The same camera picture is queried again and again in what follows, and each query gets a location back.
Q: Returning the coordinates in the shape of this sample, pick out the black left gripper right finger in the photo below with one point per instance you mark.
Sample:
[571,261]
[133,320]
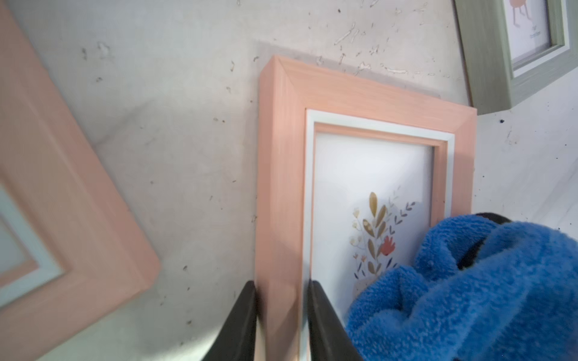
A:
[328,340]

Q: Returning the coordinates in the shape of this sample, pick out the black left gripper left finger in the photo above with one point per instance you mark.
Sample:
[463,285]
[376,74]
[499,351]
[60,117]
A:
[236,340]

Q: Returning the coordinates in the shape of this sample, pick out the blue microfibre cloth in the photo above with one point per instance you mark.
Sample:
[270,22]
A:
[480,288]

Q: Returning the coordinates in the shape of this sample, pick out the pink picture frame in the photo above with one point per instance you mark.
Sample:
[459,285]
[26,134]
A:
[296,101]
[78,252]

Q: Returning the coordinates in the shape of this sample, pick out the green picture frame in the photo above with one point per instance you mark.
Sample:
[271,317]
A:
[508,56]

